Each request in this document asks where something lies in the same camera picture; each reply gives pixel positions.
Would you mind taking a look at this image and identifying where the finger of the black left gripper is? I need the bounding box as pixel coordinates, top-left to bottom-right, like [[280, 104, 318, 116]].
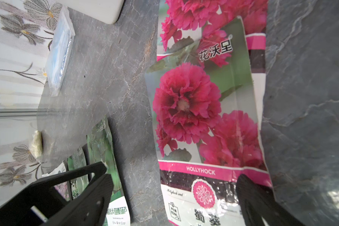
[[0, 163, 106, 226]]

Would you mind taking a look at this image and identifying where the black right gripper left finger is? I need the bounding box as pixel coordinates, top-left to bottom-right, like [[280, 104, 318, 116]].
[[43, 174, 114, 226]]

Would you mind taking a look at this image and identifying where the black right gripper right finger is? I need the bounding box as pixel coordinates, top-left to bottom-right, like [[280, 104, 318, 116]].
[[236, 174, 304, 226]]

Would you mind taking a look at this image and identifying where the large green gourd seed packet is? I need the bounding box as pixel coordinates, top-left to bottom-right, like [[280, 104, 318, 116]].
[[67, 147, 89, 199]]

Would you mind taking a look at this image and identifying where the small green gourd seed packet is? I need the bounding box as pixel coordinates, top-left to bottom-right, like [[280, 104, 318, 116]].
[[86, 116, 131, 226]]

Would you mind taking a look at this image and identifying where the red flower seed packet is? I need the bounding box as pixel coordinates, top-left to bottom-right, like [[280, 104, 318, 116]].
[[145, 16, 272, 226]]

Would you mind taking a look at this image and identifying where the pink label seed packet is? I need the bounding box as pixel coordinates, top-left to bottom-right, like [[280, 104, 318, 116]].
[[157, 1, 268, 95]]

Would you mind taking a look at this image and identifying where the bag of cream gloves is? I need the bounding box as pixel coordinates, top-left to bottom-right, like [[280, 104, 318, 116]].
[[29, 131, 43, 159]]

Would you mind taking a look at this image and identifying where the bag of blue face masks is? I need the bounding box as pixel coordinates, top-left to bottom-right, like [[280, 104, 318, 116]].
[[45, 6, 75, 97]]

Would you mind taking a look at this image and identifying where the blue lidded storage box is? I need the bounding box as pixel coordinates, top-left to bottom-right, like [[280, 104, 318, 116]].
[[58, 0, 124, 24]]

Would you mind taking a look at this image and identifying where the aluminium corner frame post left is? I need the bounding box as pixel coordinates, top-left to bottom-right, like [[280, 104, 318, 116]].
[[0, 108, 57, 118]]

